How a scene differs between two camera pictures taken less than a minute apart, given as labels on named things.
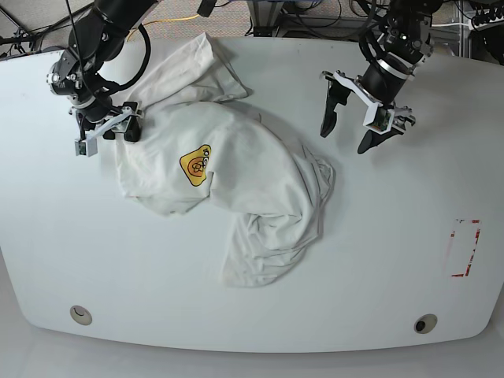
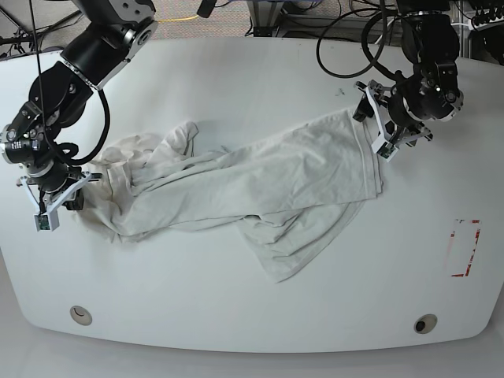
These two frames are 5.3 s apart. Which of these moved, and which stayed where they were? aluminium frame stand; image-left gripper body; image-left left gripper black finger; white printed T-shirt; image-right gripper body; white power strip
Moved: image-left left gripper black finger; image-right gripper body; image-left gripper body; white printed T-shirt
Stayed: white power strip; aluminium frame stand
